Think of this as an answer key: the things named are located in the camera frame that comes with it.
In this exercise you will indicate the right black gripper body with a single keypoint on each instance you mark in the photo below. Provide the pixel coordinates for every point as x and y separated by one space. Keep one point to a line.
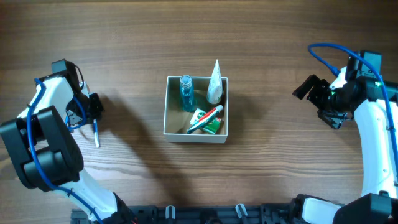
323 100

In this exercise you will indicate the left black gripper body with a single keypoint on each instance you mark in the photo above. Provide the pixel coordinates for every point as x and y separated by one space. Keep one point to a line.
94 107

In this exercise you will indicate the blue white toothbrush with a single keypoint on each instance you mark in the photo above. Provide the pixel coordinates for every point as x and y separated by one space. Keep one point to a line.
96 133

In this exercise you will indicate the blue mouthwash bottle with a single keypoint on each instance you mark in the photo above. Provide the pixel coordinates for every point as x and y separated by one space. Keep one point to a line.
187 93

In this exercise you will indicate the green white soap box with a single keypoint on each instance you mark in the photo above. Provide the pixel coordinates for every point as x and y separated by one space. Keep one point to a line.
212 127

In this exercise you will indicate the white lotion tube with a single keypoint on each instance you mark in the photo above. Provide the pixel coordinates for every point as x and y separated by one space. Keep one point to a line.
215 87

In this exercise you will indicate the red teal toothpaste tube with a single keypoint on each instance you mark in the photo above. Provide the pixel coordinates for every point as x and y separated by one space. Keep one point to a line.
209 116

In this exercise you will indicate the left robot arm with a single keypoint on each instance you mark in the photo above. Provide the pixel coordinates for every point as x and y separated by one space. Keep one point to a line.
44 153

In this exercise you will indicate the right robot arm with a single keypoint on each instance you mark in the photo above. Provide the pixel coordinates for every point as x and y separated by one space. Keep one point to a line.
377 125

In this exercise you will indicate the white cardboard box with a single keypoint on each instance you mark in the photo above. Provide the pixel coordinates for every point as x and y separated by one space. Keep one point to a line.
177 121

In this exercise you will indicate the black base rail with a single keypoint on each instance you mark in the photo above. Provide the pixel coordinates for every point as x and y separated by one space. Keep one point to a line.
266 213

